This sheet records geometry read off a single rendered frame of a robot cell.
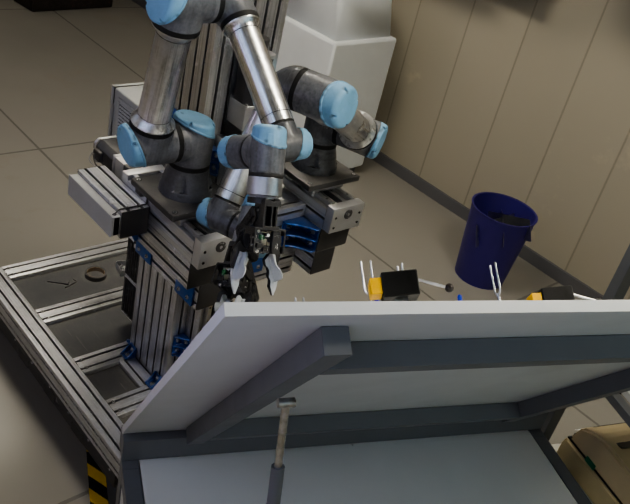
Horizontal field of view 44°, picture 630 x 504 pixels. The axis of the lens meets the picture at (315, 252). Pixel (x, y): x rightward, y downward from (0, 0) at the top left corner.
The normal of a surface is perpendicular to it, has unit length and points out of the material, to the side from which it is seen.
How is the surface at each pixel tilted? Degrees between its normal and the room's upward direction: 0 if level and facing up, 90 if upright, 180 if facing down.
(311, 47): 90
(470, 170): 90
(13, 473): 0
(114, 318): 0
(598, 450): 90
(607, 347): 36
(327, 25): 90
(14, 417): 0
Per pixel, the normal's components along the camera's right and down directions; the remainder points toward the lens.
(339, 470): 0.21, -0.83
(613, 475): -0.92, 0.02
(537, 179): -0.74, 0.22
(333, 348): 0.33, -0.34
